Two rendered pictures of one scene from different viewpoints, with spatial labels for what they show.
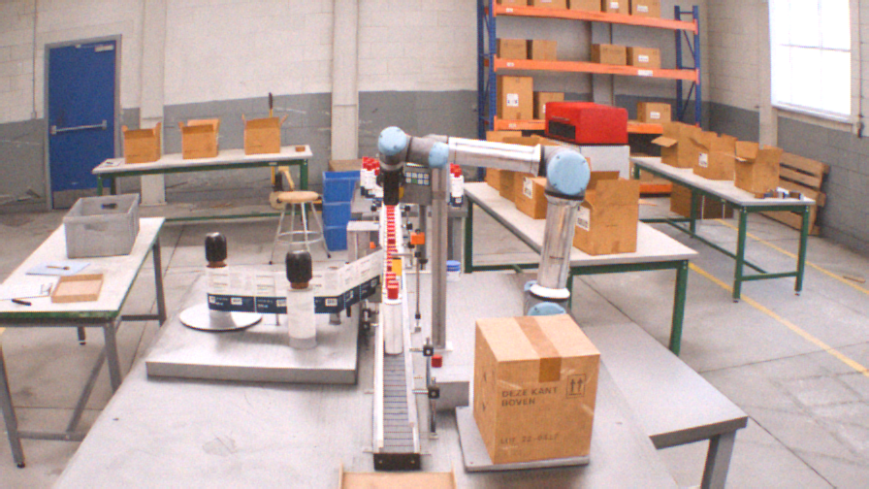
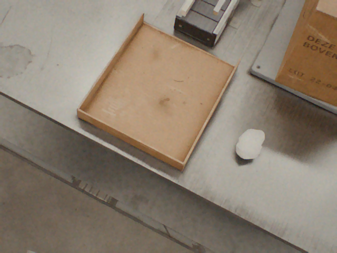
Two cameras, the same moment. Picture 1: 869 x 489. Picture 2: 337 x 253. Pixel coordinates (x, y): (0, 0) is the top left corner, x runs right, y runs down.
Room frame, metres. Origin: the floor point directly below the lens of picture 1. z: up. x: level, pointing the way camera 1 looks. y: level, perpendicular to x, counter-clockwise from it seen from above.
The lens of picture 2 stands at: (1.09, -0.13, 1.84)
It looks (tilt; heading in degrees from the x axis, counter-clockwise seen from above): 65 degrees down; 20
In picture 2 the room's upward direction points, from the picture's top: 12 degrees clockwise
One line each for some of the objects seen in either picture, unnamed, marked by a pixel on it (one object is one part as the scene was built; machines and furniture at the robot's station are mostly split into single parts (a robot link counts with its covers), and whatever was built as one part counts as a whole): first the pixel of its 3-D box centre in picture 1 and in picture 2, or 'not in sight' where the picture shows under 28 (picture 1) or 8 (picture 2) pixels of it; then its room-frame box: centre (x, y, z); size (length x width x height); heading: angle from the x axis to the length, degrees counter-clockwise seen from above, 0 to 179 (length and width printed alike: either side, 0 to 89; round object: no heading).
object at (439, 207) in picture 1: (438, 244); not in sight; (2.66, -0.01, 1.16); 0.04 x 0.04 x 0.67; 3
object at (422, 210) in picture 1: (423, 231); not in sight; (2.78, 0.04, 1.18); 0.04 x 0.04 x 0.21
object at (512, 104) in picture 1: (595, 91); not in sight; (10.11, -1.90, 1.26); 2.78 x 0.61 x 2.51; 101
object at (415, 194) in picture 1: (418, 172); not in sight; (2.72, 0.05, 1.38); 0.17 x 0.10 x 0.19; 58
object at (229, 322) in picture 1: (220, 315); not in sight; (2.75, 0.74, 0.89); 0.31 x 0.31 x 0.01
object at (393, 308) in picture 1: (393, 319); not in sight; (2.47, 0.12, 0.98); 0.05 x 0.05 x 0.20
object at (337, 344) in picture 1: (260, 330); not in sight; (2.71, 0.58, 0.86); 0.80 x 0.67 x 0.05; 3
